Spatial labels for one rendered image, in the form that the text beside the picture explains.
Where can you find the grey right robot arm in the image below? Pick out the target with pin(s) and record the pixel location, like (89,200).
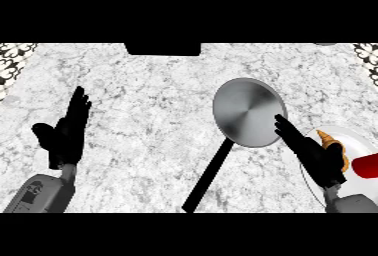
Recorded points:
(348,201)

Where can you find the white plate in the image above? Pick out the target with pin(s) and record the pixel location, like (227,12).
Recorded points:
(357,146)

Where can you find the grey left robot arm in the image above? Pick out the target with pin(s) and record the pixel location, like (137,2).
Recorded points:
(45,195)

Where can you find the golden brown croissant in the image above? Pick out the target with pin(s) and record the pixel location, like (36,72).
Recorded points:
(328,139)

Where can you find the red can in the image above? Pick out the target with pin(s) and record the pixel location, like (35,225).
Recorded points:
(367,166)

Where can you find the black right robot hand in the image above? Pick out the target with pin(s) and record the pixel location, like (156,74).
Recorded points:
(320,156)

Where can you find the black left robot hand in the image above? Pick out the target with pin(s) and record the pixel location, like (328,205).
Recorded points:
(69,133)

